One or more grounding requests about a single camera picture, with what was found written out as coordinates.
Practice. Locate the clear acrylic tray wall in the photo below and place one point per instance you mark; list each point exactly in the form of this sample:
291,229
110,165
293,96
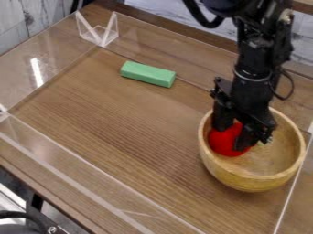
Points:
102,203

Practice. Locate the light wooden bowl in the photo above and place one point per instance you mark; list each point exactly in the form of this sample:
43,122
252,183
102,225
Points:
268,165

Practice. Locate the black table leg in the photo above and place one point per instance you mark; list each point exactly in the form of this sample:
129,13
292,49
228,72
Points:
37,202

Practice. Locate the red plush fruit green leaf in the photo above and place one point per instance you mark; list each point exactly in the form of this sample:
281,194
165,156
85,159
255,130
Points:
223,141

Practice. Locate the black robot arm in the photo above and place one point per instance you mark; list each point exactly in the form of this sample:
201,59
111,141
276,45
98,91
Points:
264,40

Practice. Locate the green rectangular block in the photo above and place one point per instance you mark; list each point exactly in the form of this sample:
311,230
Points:
153,75

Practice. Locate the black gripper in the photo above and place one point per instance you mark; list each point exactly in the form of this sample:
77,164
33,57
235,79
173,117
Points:
241,100

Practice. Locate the clear acrylic corner bracket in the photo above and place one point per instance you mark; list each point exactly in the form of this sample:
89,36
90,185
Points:
98,35

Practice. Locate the black device bottom left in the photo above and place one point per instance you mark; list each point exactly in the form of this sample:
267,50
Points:
37,223

